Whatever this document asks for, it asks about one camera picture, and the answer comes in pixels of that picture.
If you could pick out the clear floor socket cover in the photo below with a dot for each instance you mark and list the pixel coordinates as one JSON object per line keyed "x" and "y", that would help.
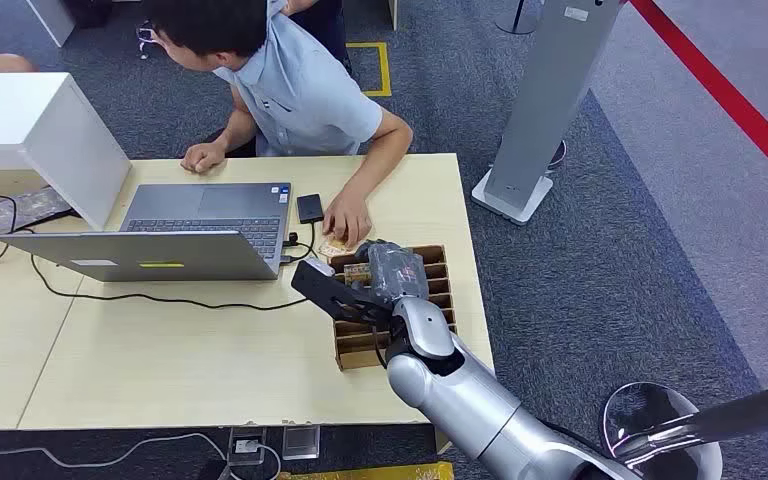
{"x": 301, "y": 442}

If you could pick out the dark stanchion base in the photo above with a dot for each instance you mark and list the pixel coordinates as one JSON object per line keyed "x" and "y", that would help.
{"x": 520, "y": 20}

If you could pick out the grey kiosk stand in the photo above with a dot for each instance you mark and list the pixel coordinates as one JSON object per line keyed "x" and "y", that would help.
{"x": 543, "y": 112}

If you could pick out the orange patterned card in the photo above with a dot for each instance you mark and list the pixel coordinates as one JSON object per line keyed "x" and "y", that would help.
{"x": 333, "y": 248}

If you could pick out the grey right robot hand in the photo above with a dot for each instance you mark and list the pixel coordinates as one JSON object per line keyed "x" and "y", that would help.
{"x": 394, "y": 273}

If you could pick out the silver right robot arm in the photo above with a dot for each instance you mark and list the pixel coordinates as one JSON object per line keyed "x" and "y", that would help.
{"x": 470, "y": 397}

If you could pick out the person's right hand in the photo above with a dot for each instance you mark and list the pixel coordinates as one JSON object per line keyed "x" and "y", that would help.
{"x": 202, "y": 158}

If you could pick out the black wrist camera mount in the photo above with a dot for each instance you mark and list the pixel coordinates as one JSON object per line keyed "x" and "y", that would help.
{"x": 331, "y": 288}

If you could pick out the red barrier belt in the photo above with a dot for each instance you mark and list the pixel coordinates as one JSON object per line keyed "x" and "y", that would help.
{"x": 722, "y": 93}

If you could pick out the black external drive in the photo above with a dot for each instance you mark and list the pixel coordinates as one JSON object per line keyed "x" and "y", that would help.
{"x": 310, "y": 208}

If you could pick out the clear plastic bag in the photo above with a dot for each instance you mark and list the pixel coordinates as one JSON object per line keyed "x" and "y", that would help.
{"x": 20, "y": 210}

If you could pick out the grey open laptop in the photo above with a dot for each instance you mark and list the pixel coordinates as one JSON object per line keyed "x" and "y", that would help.
{"x": 198, "y": 232}

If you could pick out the floor power socket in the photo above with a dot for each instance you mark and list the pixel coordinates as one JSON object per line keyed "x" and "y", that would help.
{"x": 247, "y": 445}

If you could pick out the white box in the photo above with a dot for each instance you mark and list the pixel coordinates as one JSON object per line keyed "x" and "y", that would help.
{"x": 39, "y": 139}

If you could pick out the brown slotted card holder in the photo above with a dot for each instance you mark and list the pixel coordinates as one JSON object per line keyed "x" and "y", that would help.
{"x": 438, "y": 278}

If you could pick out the chrome stanchion post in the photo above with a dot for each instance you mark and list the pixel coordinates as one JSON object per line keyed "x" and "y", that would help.
{"x": 669, "y": 430}

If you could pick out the white cabinet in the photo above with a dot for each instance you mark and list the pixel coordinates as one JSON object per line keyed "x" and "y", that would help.
{"x": 53, "y": 18}

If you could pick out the person's left hand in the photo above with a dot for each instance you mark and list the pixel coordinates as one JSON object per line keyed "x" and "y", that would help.
{"x": 347, "y": 217}

